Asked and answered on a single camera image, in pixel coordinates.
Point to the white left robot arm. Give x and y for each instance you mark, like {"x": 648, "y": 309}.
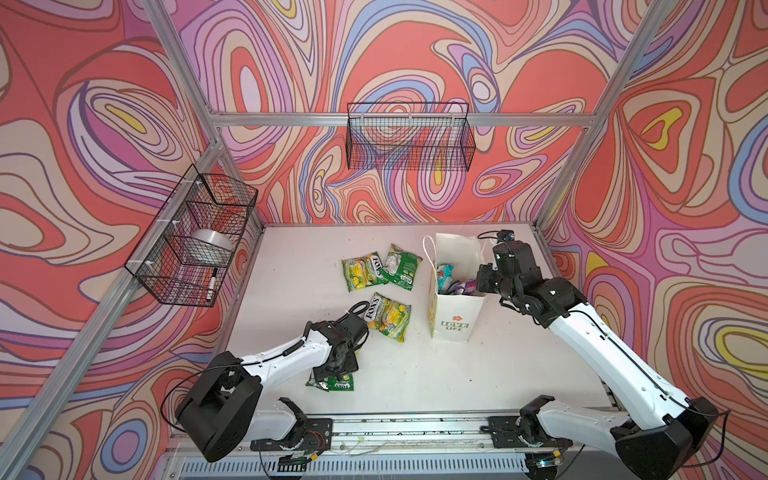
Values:
{"x": 220, "y": 411}

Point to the black marker in basket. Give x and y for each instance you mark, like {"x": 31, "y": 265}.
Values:
{"x": 211, "y": 289}

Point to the purple Fox's candy bag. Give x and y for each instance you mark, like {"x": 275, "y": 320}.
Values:
{"x": 468, "y": 287}

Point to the black wire basket back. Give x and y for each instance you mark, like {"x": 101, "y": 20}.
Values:
{"x": 409, "y": 136}

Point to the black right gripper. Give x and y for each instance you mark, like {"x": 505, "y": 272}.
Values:
{"x": 483, "y": 277}

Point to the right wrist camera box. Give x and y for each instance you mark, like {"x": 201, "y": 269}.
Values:
{"x": 504, "y": 236}

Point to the black wire basket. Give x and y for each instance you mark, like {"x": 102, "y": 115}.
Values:
{"x": 172, "y": 266}
{"x": 409, "y": 136}

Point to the black wire basket left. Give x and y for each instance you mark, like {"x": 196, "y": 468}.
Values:
{"x": 172, "y": 266}

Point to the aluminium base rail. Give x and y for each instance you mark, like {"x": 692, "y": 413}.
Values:
{"x": 442, "y": 445}

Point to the green candy bag front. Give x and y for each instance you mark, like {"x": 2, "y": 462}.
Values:
{"x": 329, "y": 379}

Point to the teal Fox's mint bag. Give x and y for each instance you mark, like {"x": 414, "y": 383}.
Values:
{"x": 444, "y": 278}

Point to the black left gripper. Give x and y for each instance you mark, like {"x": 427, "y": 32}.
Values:
{"x": 352, "y": 361}

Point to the illustrated paper gift bag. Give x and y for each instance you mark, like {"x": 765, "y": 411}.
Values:
{"x": 453, "y": 317}

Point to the green yellow Fox's bag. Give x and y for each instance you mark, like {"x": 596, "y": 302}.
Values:
{"x": 389, "y": 317}
{"x": 362, "y": 272}

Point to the green candy bag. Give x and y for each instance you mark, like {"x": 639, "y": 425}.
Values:
{"x": 329, "y": 379}
{"x": 400, "y": 267}

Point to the white cylinder in basket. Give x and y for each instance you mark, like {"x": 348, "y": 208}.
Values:
{"x": 214, "y": 239}

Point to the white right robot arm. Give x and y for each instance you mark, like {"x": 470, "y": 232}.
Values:
{"x": 661, "y": 427}

